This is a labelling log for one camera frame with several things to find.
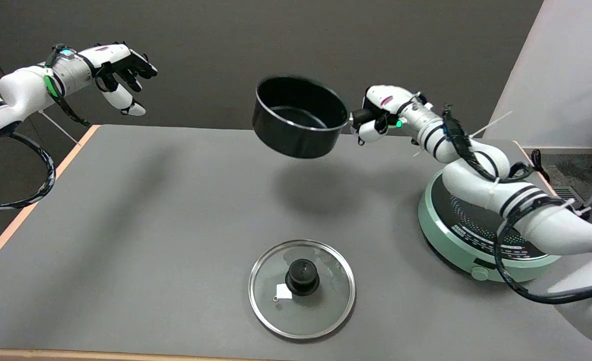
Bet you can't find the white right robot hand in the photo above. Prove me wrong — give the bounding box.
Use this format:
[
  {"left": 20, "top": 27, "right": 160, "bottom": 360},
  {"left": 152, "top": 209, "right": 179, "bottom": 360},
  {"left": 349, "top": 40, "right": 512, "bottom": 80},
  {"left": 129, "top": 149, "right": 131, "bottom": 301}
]
[{"left": 350, "top": 85, "right": 421, "bottom": 146}]

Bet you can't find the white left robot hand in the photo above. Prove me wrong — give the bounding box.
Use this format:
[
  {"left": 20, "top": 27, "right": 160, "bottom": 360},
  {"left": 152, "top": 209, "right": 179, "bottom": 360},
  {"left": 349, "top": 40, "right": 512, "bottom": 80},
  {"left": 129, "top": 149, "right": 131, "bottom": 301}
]
[{"left": 93, "top": 42, "right": 158, "bottom": 117}]

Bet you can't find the black cooking pot with handle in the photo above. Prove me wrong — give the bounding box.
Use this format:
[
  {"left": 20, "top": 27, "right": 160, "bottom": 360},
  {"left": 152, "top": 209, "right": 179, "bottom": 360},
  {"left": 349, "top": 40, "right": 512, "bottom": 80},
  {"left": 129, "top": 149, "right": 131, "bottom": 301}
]
[{"left": 252, "top": 75, "right": 372, "bottom": 159}]

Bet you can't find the green round induction cooker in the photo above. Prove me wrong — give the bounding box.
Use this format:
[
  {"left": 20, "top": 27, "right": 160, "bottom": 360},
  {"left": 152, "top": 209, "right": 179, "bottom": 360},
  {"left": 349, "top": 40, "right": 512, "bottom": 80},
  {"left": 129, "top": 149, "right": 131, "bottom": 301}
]
[{"left": 418, "top": 168, "right": 570, "bottom": 283}]

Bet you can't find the grey slotted floor box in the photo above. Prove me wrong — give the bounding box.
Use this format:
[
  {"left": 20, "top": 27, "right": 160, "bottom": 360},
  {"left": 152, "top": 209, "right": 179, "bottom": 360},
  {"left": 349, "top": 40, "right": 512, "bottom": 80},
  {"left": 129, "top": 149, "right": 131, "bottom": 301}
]
[{"left": 556, "top": 186, "right": 585, "bottom": 203}]

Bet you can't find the glass lid with black knob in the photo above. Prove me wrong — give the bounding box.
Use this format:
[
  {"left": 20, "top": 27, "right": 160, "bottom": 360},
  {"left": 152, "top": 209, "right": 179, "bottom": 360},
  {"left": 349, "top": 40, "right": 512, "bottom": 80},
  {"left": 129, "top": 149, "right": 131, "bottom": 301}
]
[{"left": 248, "top": 239, "right": 356, "bottom": 340}]

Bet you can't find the green black wrist cable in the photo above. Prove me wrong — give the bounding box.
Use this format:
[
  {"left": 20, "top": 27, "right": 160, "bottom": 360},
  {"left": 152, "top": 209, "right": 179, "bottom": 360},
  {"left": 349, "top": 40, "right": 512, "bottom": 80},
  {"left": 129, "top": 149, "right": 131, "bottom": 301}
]
[{"left": 44, "top": 44, "right": 91, "bottom": 127}]

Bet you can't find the white cable tie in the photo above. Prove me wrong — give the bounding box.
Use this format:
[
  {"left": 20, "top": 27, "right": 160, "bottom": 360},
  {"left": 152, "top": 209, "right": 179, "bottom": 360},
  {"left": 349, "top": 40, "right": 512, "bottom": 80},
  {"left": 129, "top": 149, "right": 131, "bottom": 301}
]
[{"left": 39, "top": 110, "right": 82, "bottom": 147}]

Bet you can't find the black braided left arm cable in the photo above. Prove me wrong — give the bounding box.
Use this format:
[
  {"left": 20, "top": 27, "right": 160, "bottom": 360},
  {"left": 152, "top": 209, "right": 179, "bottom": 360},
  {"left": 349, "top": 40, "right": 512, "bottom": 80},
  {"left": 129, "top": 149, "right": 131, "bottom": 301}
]
[{"left": 0, "top": 131, "right": 56, "bottom": 212}]

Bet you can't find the black looped strap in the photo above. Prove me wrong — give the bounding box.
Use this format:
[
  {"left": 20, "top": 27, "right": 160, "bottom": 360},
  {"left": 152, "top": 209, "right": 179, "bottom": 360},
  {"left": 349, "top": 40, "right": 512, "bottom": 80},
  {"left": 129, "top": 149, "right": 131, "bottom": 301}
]
[{"left": 530, "top": 148, "right": 552, "bottom": 183}]

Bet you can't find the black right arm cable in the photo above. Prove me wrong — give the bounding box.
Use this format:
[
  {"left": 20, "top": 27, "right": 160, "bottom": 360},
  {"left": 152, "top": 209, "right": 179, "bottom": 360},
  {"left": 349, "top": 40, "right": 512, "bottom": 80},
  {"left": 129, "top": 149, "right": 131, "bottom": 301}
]
[{"left": 441, "top": 105, "right": 592, "bottom": 305}]

